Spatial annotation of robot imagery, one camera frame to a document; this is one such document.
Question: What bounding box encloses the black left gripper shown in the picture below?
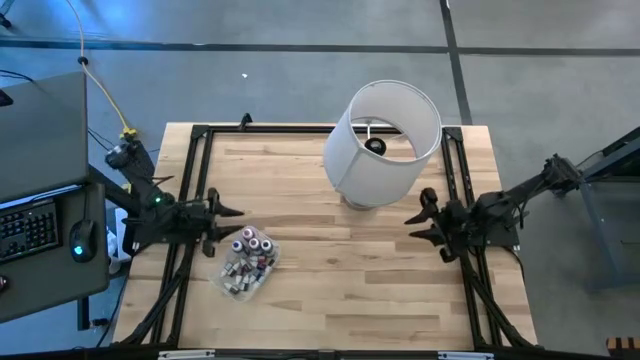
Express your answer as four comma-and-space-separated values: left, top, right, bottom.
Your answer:
172, 187, 246, 259

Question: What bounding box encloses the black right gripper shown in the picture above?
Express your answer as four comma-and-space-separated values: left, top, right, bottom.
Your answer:
403, 187, 474, 264

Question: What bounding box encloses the black computer mouse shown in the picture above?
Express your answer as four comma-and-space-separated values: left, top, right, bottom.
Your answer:
68, 218, 97, 264

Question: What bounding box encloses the blue-grey metal cart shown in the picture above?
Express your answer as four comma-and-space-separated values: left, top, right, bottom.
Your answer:
551, 125, 640, 294

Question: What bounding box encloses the dark grey desk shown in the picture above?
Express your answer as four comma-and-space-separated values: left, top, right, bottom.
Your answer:
0, 182, 111, 325

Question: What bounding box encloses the black backlit keyboard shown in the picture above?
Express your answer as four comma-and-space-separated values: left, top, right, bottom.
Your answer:
0, 198, 62, 264

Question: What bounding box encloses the grey laptop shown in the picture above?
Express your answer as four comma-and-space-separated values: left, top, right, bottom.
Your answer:
0, 71, 90, 204

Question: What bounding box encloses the wood and black striped object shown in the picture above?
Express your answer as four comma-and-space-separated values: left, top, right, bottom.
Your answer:
606, 336, 640, 353

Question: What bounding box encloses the black aluminium table frame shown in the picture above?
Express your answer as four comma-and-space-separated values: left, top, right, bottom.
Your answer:
114, 123, 539, 351

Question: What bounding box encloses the yellow power cable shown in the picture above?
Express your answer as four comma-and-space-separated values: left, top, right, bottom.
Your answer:
64, 0, 139, 141

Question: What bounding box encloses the white bracket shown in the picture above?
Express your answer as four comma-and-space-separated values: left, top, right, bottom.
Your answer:
437, 351, 495, 360
157, 349, 217, 360

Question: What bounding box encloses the thin black floor cable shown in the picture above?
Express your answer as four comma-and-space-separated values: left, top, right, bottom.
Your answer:
0, 68, 35, 84

